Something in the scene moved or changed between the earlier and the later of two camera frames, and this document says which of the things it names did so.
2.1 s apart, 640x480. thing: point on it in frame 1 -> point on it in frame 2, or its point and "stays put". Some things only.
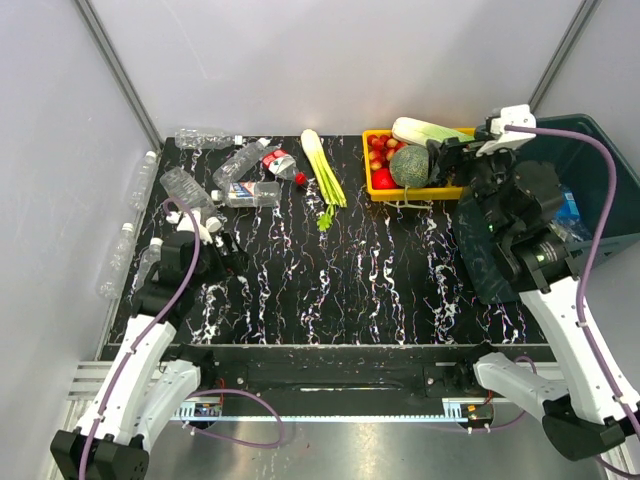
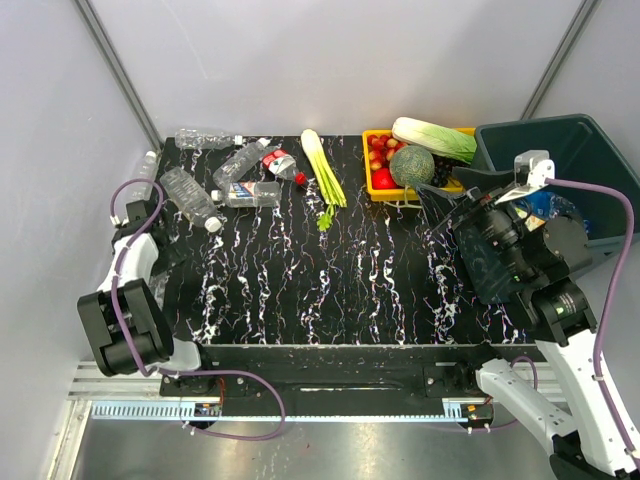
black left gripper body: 216,267 -> 171,253
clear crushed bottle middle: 239,163 stays put
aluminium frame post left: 119,73 stays put
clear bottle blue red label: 249,194 stays put
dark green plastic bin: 583,154 stays put
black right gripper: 453,151 -> 438,205
